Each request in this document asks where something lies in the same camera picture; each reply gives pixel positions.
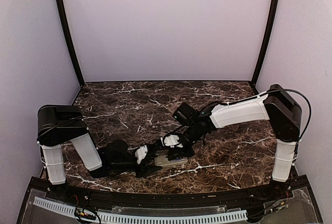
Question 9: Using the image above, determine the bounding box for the grey remote control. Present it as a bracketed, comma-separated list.
[154, 150, 188, 168]

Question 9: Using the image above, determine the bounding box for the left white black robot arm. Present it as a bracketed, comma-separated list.
[37, 105, 162, 201]

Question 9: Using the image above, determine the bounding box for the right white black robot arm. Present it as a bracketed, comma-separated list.
[161, 84, 306, 200]

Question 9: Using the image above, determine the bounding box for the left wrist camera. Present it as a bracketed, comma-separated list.
[133, 144, 156, 165]

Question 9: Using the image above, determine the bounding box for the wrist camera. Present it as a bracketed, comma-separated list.
[133, 144, 156, 165]
[156, 134, 184, 148]

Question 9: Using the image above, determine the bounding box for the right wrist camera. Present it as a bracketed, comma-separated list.
[156, 134, 184, 148]

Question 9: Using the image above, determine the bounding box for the black front rail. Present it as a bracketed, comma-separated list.
[37, 180, 293, 209]

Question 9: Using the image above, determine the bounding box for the white slotted cable duct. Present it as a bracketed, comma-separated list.
[33, 197, 247, 223]

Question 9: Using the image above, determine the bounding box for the right black frame post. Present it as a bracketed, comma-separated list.
[251, 0, 279, 88]

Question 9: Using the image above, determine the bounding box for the black frame post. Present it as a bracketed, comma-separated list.
[56, 0, 85, 87]
[251, 0, 279, 88]

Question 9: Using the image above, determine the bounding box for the left black frame post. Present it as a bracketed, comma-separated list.
[56, 0, 85, 87]

